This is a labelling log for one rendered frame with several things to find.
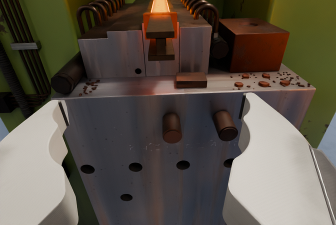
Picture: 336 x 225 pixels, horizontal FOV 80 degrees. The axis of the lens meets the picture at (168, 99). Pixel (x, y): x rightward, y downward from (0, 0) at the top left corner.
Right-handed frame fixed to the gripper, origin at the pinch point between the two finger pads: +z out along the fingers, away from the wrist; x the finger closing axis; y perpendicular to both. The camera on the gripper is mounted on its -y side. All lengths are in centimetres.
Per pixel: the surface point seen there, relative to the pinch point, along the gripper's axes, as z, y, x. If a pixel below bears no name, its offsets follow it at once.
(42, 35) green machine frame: 34.3, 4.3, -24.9
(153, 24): 13.0, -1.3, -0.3
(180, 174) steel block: 14.4, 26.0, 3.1
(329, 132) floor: 104, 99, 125
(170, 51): 10.7, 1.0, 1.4
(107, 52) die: 20.3, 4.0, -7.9
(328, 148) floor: 87, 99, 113
